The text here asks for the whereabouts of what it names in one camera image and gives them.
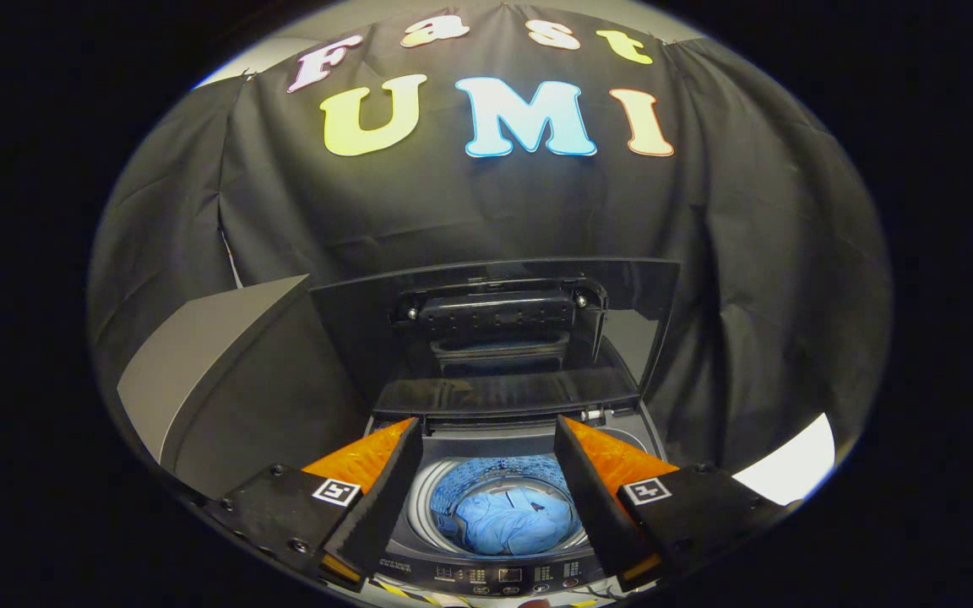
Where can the grey cabinet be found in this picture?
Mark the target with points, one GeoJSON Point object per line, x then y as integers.
{"type": "Point", "coordinates": [225, 355]}

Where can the dark washing machine lid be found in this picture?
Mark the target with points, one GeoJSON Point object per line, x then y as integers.
{"type": "Point", "coordinates": [351, 338]}

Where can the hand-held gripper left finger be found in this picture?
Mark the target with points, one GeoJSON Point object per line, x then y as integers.
{"type": "Point", "coordinates": [381, 498]}

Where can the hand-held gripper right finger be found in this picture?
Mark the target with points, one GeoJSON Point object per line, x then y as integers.
{"type": "Point", "coordinates": [592, 498]}

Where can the light blue polo shirt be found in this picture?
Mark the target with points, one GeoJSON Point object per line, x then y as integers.
{"type": "Point", "coordinates": [512, 528]}

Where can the black backdrop cloth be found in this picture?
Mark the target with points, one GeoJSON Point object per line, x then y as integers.
{"type": "Point", "coordinates": [453, 211]}

